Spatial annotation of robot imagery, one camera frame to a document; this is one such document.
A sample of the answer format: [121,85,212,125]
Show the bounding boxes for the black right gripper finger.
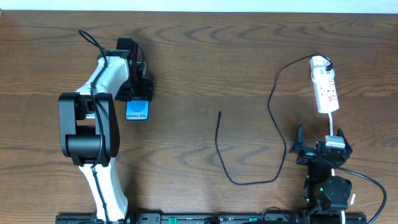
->
[337,128,348,145]
[294,124,303,147]

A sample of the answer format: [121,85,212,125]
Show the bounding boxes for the blue Galaxy smartphone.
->
[125,100,149,121]

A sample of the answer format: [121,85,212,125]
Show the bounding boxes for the black charging cable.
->
[215,54,333,187]

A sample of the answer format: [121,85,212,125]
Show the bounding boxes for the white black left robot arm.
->
[56,37,153,223]

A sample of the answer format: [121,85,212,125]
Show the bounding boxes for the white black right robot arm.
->
[290,124,353,223]

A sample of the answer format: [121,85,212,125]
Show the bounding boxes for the white USB charger adapter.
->
[310,55,335,83]

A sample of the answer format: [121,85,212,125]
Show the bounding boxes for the white paper tag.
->
[350,194,356,205]

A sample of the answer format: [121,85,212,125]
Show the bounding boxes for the white power strip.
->
[312,70,340,114]

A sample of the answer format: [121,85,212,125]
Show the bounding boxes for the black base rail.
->
[55,212,367,224]

